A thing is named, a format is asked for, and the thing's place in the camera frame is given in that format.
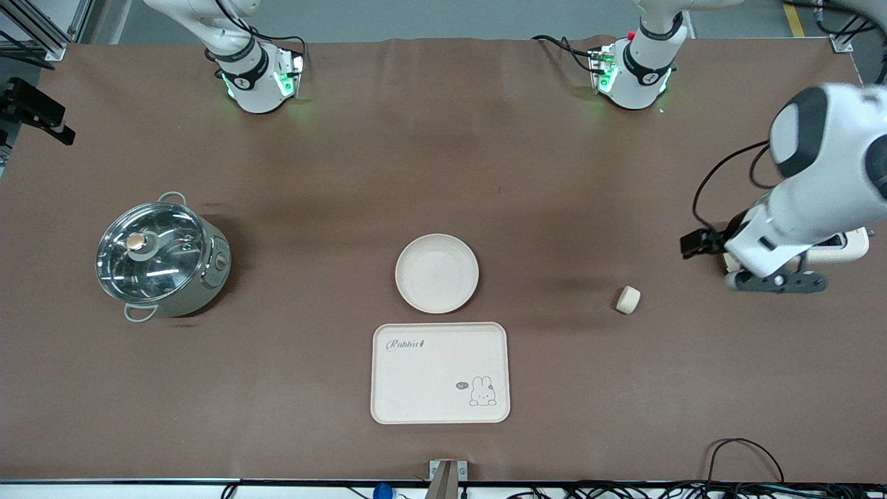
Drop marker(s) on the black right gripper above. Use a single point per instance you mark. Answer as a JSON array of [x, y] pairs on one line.
[[29, 104]]

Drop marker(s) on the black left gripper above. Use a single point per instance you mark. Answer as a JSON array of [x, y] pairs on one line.
[[721, 240]]

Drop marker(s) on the small pale steamed bun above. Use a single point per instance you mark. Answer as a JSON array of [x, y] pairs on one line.
[[628, 299]]

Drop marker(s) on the round cream plate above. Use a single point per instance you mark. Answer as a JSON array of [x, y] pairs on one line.
[[436, 274]]

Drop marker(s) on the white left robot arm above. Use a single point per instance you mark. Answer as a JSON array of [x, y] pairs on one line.
[[831, 173]]

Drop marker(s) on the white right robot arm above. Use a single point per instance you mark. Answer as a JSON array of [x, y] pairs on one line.
[[246, 83]]

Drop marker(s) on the cream rabbit print tray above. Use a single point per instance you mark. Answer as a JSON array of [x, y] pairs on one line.
[[440, 374]]

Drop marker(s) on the cream two-slot toaster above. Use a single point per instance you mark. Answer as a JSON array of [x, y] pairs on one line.
[[849, 249]]

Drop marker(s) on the glass pot lid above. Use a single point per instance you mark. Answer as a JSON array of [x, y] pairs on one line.
[[149, 253]]

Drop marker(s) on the silver electric cooking pot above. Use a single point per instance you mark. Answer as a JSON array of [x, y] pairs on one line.
[[215, 267]]

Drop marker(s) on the brown table cover mat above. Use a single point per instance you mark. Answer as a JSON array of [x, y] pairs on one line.
[[443, 159]]

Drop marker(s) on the small blue round cap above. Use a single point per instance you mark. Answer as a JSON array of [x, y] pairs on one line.
[[382, 492]]

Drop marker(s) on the aluminium profile frame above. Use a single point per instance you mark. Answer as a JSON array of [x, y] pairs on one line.
[[41, 34]]

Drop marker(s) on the small metal corner bracket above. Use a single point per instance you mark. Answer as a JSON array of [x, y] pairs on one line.
[[842, 43]]

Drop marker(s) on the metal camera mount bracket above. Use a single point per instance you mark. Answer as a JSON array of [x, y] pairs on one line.
[[447, 478]]

